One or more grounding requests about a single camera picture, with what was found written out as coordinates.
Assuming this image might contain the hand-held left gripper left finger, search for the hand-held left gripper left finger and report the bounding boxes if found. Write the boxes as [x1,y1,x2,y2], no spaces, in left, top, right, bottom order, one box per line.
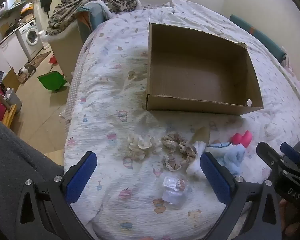
[14,151,98,240]

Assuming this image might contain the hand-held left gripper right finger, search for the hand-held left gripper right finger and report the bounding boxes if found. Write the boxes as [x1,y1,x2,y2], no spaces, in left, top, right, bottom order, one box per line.
[200,152,283,240]

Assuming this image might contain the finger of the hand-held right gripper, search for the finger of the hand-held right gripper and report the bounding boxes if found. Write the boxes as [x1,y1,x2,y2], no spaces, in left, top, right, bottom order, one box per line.
[256,141,300,205]
[280,142,300,178]

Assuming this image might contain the white fluffy sock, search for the white fluffy sock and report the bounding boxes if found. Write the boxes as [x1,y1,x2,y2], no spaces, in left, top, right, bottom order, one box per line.
[186,141,208,180]

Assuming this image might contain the light blue fluffy sock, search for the light blue fluffy sock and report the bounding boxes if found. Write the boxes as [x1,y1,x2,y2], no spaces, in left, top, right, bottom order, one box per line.
[205,142,246,176]

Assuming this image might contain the pink plush toy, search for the pink plush toy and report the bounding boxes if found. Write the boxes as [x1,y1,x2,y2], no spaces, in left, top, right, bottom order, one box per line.
[229,131,253,148]

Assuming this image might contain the clear plastic packet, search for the clear plastic packet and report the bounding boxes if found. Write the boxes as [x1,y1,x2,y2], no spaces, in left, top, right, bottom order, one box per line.
[162,176,192,210]

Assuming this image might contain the beige card piece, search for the beige card piece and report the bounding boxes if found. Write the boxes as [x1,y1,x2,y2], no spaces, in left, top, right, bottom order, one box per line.
[190,126,211,147]

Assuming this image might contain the cream scrunchie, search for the cream scrunchie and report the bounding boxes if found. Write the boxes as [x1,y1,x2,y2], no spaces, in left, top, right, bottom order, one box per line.
[128,133,162,157]

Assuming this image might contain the brown cardboard box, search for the brown cardboard box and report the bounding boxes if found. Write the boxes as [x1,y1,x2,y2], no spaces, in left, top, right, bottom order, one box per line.
[145,17,264,117]

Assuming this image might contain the person's right hand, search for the person's right hand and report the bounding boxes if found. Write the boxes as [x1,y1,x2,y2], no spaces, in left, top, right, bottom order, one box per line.
[279,197,300,240]

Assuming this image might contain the person's grey trouser leg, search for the person's grey trouser leg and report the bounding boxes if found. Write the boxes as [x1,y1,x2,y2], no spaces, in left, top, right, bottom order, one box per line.
[0,116,65,240]

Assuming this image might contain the white printed bed blanket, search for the white printed bed blanket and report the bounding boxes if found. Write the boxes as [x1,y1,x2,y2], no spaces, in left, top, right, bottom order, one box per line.
[63,0,300,240]

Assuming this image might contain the grey plastic bin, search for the grey plastic bin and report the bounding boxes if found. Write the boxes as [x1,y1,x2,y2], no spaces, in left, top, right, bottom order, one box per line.
[4,87,23,114]

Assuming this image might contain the green plastic bin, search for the green plastic bin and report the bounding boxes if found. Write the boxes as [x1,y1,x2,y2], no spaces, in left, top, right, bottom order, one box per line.
[37,70,68,93]

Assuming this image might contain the teal pillow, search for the teal pillow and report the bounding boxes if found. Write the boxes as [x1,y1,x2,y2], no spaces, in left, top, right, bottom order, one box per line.
[229,14,288,63]

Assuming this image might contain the open floor cardboard box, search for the open floor cardboard box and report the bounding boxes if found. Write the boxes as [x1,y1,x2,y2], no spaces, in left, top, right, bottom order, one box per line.
[2,67,21,93]

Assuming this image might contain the tabby cat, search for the tabby cat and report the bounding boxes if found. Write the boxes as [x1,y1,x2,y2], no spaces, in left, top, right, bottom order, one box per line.
[17,64,37,79]

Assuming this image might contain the brown floor rug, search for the brown floor rug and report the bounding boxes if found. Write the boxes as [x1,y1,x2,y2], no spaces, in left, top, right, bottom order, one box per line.
[17,51,52,84]

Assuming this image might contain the beige armchair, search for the beige armchair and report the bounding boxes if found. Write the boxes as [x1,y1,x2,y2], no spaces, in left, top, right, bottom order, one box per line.
[49,20,90,83]

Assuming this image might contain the white kitchen cabinet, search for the white kitchen cabinet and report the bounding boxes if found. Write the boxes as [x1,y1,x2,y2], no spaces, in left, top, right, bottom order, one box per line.
[0,31,29,73]

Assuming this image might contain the white washing machine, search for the white washing machine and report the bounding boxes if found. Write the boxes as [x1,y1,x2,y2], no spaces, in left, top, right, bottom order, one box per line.
[16,19,44,60]

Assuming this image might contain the teal orange cushion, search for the teal orange cushion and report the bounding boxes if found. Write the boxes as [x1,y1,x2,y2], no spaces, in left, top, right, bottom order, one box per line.
[76,1,109,39]

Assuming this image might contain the dark hanging garment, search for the dark hanging garment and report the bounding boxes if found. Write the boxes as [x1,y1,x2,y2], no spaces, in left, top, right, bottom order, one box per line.
[40,0,52,12]

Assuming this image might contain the yellow wooden frame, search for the yellow wooden frame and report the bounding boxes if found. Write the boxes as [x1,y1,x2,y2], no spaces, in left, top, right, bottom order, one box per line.
[0,96,18,128]

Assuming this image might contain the kitchen wall shelf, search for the kitchen wall shelf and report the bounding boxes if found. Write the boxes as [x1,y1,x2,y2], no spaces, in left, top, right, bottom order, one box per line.
[0,0,37,14]

